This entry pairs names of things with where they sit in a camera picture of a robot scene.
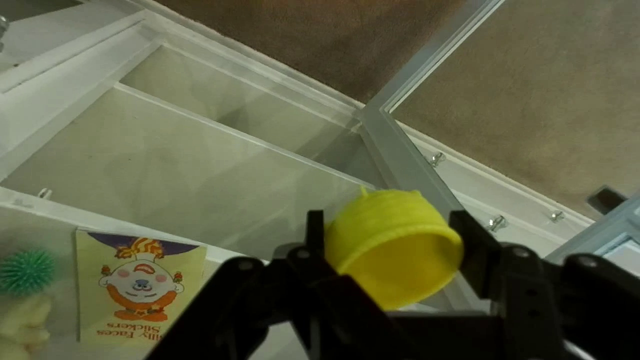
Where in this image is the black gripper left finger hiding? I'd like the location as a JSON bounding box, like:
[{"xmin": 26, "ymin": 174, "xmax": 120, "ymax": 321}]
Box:
[{"xmin": 146, "ymin": 209, "xmax": 419, "ymax": 360}]

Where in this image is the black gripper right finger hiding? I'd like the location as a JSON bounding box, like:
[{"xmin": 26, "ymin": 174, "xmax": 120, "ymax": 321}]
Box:
[{"xmin": 448, "ymin": 209, "xmax": 640, "ymax": 360}]

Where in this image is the yellow plastic bowl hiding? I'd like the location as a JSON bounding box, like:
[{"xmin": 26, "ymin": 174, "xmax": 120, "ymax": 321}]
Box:
[{"xmin": 324, "ymin": 189, "xmax": 463, "ymax": 310}]

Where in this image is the white cabinet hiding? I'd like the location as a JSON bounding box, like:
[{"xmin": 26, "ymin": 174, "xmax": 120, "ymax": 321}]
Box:
[{"xmin": 0, "ymin": 0, "xmax": 637, "ymax": 360}]

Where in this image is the clown picture card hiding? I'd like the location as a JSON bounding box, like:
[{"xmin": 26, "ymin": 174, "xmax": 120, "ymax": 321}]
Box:
[{"xmin": 73, "ymin": 228, "xmax": 206, "ymax": 347}]

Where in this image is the cream plush toy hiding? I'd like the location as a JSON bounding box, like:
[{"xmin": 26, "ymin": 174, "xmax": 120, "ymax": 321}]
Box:
[{"xmin": 0, "ymin": 293, "xmax": 52, "ymax": 360}]

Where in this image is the green spiky ball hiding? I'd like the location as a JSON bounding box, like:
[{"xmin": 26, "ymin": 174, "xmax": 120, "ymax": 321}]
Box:
[{"xmin": 0, "ymin": 248, "xmax": 55, "ymax": 296}]

